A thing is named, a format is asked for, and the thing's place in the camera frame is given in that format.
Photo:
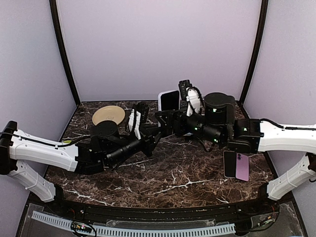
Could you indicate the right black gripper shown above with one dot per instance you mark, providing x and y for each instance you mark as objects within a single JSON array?
[{"x": 173, "y": 115}]

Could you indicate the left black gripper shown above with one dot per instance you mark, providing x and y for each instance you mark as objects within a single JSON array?
[{"x": 149, "y": 142}]

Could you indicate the black phone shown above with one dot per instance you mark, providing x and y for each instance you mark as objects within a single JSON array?
[{"x": 170, "y": 101}]

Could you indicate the lavender phone case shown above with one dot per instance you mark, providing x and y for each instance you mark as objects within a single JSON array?
[{"x": 169, "y": 101}]

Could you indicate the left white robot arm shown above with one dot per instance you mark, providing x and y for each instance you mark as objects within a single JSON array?
[{"x": 17, "y": 147}]

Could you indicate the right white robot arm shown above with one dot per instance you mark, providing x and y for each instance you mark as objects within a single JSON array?
[{"x": 217, "y": 124}]

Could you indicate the black phone face up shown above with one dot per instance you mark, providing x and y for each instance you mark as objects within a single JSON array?
[{"x": 229, "y": 159}]

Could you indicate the pink phone face down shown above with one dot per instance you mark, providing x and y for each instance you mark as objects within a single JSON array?
[{"x": 242, "y": 167}]

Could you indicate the beige round plate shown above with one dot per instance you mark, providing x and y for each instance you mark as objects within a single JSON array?
[{"x": 112, "y": 113}]

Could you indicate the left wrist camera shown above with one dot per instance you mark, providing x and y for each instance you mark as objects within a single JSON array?
[{"x": 138, "y": 116}]

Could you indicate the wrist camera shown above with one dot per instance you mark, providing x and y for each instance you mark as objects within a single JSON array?
[
  {"x": 192, "y": 96},
  {"x": 138, "y": 116}
]

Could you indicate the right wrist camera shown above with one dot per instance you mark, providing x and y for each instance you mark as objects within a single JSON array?
[{"x": 192, "y": 96}]

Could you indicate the white slotted cable duct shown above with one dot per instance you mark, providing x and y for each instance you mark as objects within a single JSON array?
[{"x": 82, "y": 229}]

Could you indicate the right black frame post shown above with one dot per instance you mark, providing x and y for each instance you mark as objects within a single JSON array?
[{"x": 255, "y": 52}]

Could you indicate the black frame post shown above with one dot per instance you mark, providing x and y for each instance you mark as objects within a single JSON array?
[
  {"x": 255, "y": 52},
  {"x": 62, "y": 51}
]

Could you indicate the left black frame post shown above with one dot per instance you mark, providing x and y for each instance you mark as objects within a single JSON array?
[{"x": 62, "y": 51}]

